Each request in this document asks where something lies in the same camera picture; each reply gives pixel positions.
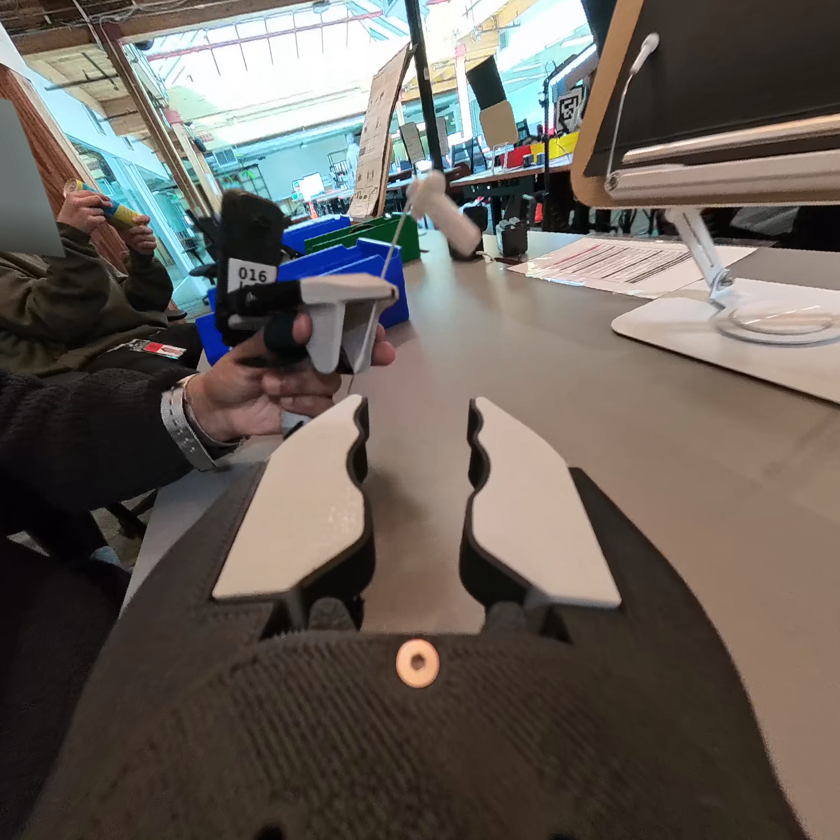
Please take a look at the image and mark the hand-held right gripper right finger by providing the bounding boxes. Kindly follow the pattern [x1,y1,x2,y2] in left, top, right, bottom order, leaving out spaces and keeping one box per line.
[460,397,623,613]

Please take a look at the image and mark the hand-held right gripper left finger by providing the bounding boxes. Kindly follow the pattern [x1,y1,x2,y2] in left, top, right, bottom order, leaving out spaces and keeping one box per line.
[213,397,375,607]

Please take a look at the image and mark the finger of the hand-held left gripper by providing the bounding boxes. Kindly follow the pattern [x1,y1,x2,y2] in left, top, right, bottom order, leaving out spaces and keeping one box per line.
[300,272,399,307]
[306,302,384,376]

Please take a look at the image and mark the person's left hand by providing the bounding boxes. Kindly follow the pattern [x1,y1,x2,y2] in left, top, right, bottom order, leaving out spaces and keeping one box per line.
[184,309,396,443]

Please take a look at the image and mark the blue bin with sticker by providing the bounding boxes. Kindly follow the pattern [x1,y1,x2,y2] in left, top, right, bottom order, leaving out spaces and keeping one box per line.
[196,237,412,367]

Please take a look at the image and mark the plain blue bin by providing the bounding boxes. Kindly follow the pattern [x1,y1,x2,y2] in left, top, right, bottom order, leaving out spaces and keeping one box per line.
[281,214,354,254]

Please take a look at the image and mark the green storage bin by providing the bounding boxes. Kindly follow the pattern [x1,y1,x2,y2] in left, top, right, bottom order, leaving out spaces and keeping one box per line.
[304,212,425,265]

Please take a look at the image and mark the yellow blue bottle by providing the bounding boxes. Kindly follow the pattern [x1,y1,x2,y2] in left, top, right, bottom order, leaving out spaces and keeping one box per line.
[79,183,151,228]

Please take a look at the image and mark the metal wristwatch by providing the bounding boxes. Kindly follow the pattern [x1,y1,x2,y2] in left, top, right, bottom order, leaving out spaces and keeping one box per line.
[161,376,245,472]

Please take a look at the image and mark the brown cardboard board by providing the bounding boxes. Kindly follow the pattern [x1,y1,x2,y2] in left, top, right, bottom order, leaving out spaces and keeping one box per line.
[347,42,413,221]

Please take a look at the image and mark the black device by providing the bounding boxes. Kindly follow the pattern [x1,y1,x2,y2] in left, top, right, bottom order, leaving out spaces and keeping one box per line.
[495,217,530,258]

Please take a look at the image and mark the black metal pole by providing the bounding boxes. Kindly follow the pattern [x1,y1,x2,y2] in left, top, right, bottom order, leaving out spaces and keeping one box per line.
[403,0,448,173]

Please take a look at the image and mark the white stand base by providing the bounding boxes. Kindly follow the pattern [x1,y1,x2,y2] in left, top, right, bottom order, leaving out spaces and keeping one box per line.
[611,275,840,405]

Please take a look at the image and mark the printed paper sheets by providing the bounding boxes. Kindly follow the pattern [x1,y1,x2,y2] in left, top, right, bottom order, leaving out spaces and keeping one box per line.
[508,235,760,299]

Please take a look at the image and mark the black white marker card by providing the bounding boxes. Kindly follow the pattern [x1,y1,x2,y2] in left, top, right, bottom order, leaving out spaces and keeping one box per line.
[554,84,589,133]

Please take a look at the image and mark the thick wooden post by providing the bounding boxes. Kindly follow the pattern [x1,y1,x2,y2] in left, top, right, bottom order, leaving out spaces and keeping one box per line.
[0,63,127,271]

